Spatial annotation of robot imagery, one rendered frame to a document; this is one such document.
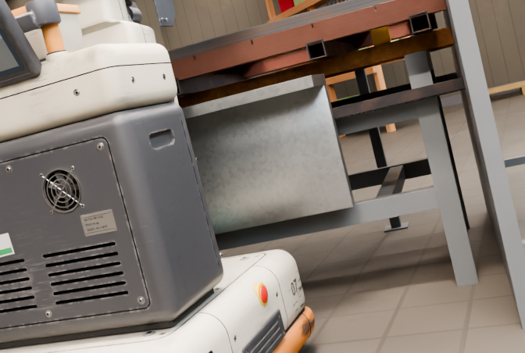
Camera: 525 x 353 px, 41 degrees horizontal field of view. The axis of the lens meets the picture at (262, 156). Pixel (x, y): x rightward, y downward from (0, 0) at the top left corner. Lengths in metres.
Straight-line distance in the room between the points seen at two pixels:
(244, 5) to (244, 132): 8.80
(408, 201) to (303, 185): 0.31
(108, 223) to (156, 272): 0.12
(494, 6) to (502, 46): 0.54
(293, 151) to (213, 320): 0.75
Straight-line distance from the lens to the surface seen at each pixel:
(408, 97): 1.95
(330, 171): 1.96
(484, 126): 1.63
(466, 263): 2.09
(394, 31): 2.66
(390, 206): 2.07
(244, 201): 2.03
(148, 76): 1.35
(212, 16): 10.97
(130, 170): 1.26
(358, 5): 2.02
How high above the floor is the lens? 0.64
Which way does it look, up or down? 4 degrees down
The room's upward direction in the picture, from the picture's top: 14 degrees counter-clockwise
